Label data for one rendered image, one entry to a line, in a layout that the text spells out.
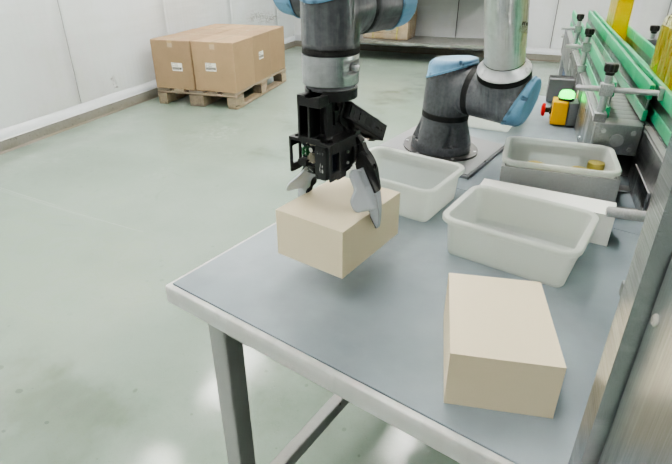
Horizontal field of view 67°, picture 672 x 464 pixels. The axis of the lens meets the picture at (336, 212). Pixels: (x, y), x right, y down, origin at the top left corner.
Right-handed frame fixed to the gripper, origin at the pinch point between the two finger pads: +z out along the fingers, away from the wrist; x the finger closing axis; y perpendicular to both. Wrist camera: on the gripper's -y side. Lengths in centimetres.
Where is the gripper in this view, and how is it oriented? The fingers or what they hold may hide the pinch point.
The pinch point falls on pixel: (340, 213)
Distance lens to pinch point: 78.0
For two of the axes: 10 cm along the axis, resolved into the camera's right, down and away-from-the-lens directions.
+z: 0.1, 8.9, 4.6
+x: 8.1, 2.6, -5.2
